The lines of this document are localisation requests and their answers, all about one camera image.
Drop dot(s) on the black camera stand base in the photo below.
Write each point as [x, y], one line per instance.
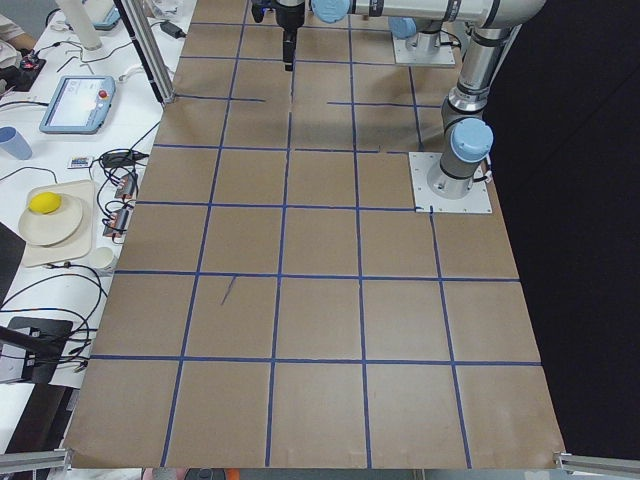
[31, 349]

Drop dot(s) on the aluminium frame post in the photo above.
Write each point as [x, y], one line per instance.
[140, 33]

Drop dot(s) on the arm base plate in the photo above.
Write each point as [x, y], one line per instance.
[444, 58]
[436, 192]

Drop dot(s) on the black power adapter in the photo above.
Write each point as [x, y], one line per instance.
[172, 29]

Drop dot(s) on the blue teach pendant tablet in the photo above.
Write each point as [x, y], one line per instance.
[80, 105]

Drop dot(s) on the white paper cup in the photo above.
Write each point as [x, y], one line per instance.
[103, 260]

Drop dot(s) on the cream plate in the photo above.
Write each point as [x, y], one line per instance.
[42, 230]

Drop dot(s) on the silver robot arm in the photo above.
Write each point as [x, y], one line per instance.
[468, 139]
[415, 32]

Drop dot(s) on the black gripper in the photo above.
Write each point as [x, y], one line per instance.
[288, 17]

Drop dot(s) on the light blue plastic cup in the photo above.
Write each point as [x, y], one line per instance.
[13, 143]

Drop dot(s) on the yellow lemon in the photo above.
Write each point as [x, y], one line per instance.
[45, 203]

